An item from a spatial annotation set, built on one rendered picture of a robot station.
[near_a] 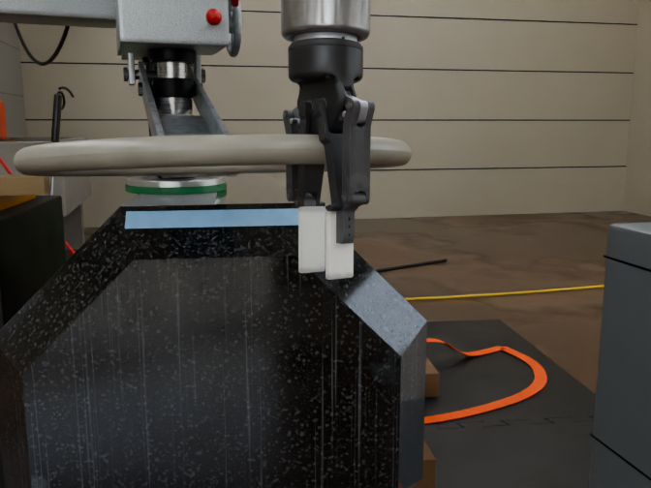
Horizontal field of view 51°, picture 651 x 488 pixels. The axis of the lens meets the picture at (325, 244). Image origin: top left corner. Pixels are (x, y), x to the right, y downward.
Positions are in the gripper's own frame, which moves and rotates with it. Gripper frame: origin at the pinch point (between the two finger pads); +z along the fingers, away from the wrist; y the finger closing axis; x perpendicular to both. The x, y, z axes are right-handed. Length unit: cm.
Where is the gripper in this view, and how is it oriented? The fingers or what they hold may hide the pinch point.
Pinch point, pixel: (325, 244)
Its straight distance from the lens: 69.7
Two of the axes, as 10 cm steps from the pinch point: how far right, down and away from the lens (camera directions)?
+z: 0.0, 9.9, 1.0
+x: -8.4, 0.6, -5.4
